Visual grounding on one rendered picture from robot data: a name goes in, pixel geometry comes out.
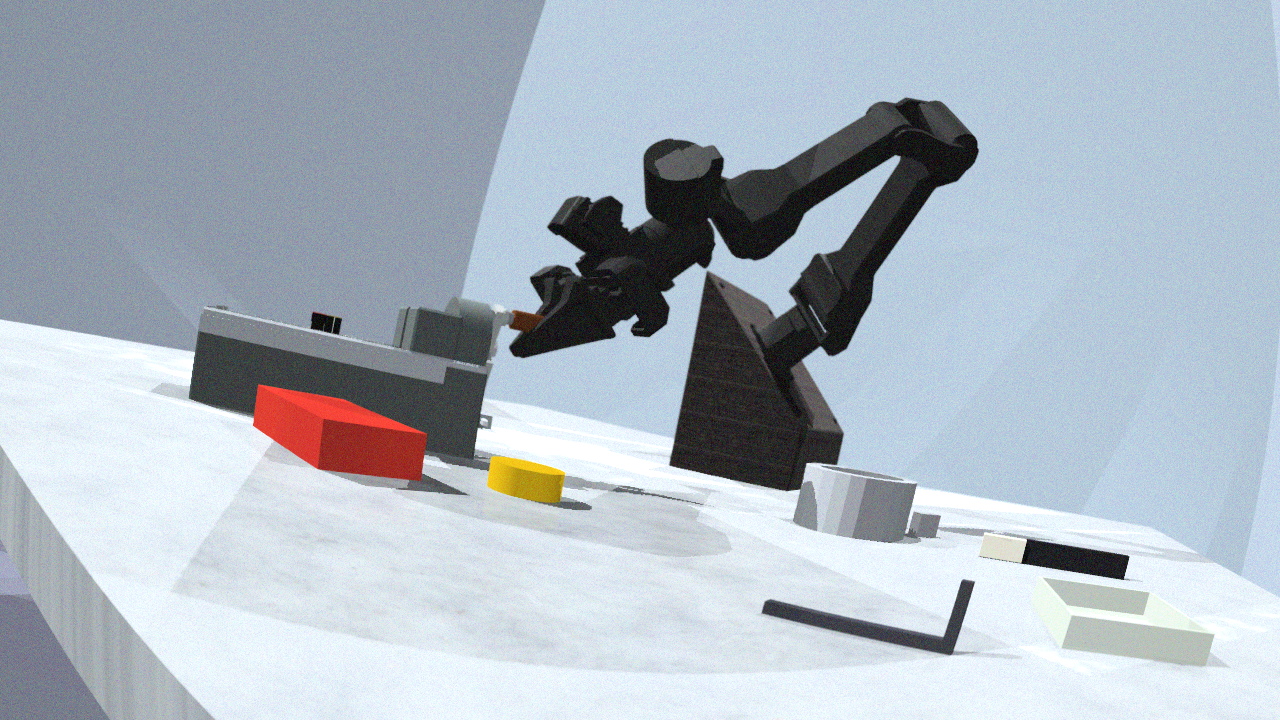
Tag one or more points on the red rectangular block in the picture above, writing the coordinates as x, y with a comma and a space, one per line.
335, 435

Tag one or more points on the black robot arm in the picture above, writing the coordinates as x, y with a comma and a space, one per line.
757, 211

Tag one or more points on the grey cylinder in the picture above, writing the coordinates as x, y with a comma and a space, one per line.
854, 503

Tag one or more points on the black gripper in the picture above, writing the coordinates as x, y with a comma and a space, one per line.
583, 309

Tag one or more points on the yellow short cylinder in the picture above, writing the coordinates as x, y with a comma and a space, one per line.
527, 480

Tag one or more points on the dark grey l-shaped bar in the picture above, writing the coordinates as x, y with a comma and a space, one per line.
918, 640

